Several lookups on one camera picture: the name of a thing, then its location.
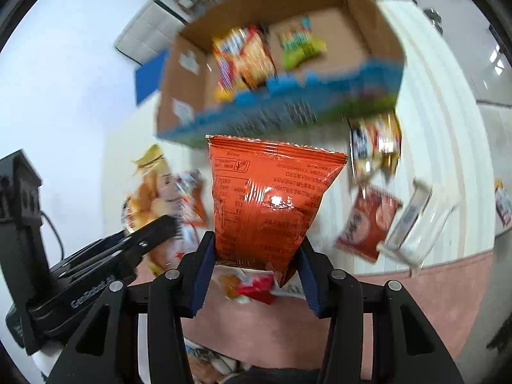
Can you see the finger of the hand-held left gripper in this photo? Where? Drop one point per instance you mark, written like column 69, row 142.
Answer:
column 136, row 236
column 120, row 262

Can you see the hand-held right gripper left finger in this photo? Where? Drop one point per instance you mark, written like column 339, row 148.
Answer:
column 202, row 278

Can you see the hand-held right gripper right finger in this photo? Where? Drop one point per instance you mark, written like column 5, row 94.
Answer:
column 310, row 284

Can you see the yellow bread ball bag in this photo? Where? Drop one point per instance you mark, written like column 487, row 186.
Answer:
column 148, row 200

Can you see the red snack packet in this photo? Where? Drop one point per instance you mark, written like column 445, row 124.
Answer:
column 252, row 286

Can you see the brown red biscuit packet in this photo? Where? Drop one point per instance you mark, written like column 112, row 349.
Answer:
column 366, row 224

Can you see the orange snack bag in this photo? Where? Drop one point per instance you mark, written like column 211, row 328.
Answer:
column 260, row 200

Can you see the white cracker packet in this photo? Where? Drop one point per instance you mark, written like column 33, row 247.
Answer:
column 420, row 224

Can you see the yellow cartoon eyes packet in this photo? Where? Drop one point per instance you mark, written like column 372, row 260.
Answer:
column 372, row 144

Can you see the cardboard box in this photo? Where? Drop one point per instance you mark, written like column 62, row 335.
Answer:
column 348, row 32

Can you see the blue mat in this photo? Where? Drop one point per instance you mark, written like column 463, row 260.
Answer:
column 150, row 76

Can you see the white quilted cushion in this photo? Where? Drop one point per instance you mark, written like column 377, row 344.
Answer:
column 148, row 28

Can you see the yellow red small packet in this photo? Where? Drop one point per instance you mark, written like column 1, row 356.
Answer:
column 503, row 204

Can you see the orange noodle packet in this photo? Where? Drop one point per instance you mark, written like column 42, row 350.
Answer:
column 244, row 56

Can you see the green candy packet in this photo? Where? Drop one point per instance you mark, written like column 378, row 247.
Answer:
column 300, row 48

